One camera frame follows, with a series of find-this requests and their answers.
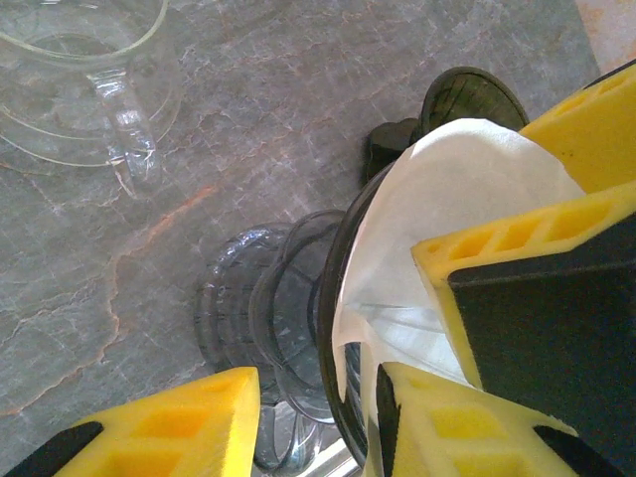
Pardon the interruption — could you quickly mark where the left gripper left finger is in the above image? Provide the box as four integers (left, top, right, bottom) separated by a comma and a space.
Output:
3, 366, 262, 477

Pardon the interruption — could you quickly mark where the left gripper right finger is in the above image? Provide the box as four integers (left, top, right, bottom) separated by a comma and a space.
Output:
361, 361, 627, 477

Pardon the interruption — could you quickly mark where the grey plastic dripper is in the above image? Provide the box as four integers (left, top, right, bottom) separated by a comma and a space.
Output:
247, 161, 471, 471

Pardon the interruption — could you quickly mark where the clear glass server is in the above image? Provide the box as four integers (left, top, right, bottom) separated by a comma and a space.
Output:
0, 0, 184, 201

